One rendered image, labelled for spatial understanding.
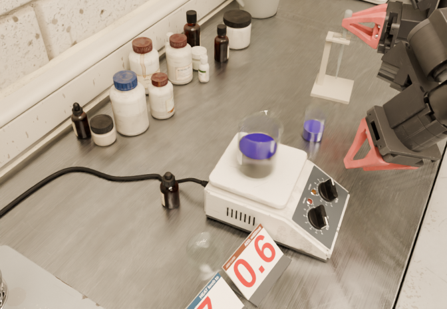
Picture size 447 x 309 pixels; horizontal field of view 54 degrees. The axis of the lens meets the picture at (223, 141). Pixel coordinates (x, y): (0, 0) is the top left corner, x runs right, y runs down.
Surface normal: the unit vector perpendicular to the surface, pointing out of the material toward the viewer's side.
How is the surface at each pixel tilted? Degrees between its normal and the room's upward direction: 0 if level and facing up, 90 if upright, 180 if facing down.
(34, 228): 0
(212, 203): 90
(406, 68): 67
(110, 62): 90
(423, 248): 0
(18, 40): 90
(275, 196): 0
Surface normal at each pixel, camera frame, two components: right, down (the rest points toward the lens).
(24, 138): 0.86, 0.37
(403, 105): -0.87, -0.13
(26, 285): 0.02, -0.73
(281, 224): -0.41, 0.62
